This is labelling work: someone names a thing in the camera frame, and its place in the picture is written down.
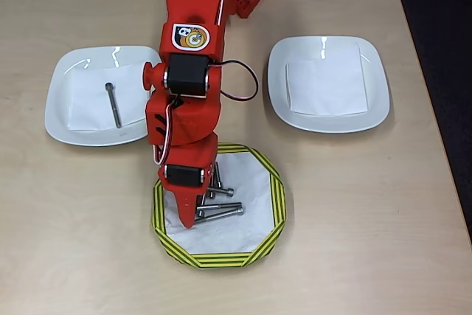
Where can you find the short steel bolt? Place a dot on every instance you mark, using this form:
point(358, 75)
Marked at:
point(221, 192)
point(219, 176)

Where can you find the red robot arm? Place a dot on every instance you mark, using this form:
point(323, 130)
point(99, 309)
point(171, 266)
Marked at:
point(191, 5)

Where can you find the crumpled white paper sheet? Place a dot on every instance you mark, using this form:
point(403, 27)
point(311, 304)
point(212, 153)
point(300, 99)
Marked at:
point(254, 219)

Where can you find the yellow green striped plate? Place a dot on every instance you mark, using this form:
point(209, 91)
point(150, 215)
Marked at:
point(280, 204)

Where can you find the white paper napkin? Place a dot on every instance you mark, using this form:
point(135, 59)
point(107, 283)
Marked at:
point(324, 82)
point(88, 101)

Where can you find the white square plate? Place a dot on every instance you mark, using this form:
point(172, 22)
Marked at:
point(276, 71)
point(55, 108)

